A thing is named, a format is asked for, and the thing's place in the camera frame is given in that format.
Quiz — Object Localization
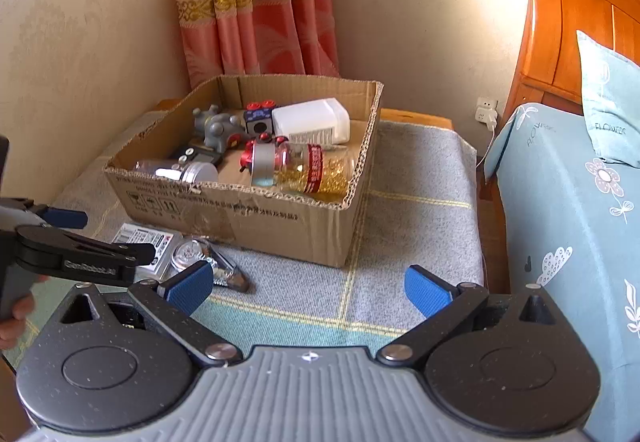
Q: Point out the blue floral pillow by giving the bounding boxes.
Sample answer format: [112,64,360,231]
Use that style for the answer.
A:
[576,29,640,169]

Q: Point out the wooden bedside table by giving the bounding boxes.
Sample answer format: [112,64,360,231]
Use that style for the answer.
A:
[379,108,512,295]

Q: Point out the grey and green printed mat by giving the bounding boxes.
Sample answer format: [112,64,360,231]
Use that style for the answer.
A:
[15,119,487,363]

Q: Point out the small round silver tin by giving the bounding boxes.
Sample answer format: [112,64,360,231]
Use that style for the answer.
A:
[170,238,207,272]

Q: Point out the dark silver metal tool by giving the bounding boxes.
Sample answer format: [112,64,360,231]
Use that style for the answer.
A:
[200,242,251,294]

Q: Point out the blue floral bed sheet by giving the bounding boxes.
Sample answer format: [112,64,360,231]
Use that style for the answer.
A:
[483,102,640,442]

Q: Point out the person's left hand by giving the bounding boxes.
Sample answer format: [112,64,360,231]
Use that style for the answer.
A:
[0,293,37,351]

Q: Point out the pink patterned curtain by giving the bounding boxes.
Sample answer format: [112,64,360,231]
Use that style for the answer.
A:
[170,0,342,91]

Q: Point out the white plastic bottle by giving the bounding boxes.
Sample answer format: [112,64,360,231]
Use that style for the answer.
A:
[271,98,351,147]

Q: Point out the red and blue cube toy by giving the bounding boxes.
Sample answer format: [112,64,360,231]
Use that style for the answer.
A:
[243,100,277,138]

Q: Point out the brown cardboard box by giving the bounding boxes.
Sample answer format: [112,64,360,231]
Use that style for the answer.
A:
[103,74,385,269]

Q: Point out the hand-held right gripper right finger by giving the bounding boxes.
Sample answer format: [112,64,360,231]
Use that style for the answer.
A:
[376,265,562,370]

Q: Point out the white wall socket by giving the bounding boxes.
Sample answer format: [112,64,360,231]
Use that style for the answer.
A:
[473,97,500,130]

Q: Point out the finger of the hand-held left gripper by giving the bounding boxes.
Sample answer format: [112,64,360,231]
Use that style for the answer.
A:
[14,223,156,286]
[27,203,89,231]

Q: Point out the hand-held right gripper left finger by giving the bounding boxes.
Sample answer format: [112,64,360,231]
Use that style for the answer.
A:
[60,260,244,369]

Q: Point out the white charger cable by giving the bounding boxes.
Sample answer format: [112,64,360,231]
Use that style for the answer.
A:
[475,122,499,170]

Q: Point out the red robot toy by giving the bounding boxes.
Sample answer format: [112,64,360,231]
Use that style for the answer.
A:
[238,134,291,174]

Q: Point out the clear jar with gold contents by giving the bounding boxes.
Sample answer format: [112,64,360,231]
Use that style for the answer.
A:
[251,141,359,196]

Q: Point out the orange wooden headboard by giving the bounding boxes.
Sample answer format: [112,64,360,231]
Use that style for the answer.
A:
[504,0,640,124]

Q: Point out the grey elephant toy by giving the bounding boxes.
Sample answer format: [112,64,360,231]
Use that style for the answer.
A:
[192,104,247,154]

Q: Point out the small black device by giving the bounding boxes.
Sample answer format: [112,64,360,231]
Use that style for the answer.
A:
[170,144,225,168]

